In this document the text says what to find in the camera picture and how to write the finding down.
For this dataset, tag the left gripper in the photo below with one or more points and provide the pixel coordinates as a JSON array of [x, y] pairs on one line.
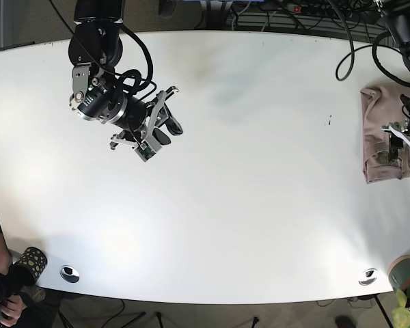
[[399, 137]]

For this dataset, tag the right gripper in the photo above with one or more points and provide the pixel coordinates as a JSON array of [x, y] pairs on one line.
[[142, 125]]

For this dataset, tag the mauve pink T-shirt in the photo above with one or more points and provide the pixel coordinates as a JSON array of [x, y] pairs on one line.
[[381, 106]]

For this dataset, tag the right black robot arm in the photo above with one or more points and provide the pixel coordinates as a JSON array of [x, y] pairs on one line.
[[101, 94]]

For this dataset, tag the person's hand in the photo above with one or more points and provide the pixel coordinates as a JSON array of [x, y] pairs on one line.
[[11, 310]]

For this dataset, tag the grey tape roll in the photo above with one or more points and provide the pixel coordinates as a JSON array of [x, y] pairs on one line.
[[399, 273]]

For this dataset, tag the green potted plant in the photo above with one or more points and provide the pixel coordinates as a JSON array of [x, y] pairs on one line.
[[401, 313]]

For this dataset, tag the black gold-dotted cup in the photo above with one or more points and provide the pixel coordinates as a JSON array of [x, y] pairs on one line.
[[29, 267]]

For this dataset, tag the right table cable grommet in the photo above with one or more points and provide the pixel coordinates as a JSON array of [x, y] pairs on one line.
[[368, 277]]

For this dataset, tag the table cable grommet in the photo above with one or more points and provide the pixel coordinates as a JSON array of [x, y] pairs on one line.
[[368, 277], [69, 274]]

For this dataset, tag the left table cable grommet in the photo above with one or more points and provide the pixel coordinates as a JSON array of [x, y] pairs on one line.
[[69, 274]]

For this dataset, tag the black camera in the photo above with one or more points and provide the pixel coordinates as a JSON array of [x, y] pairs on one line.
[[12, 283]]

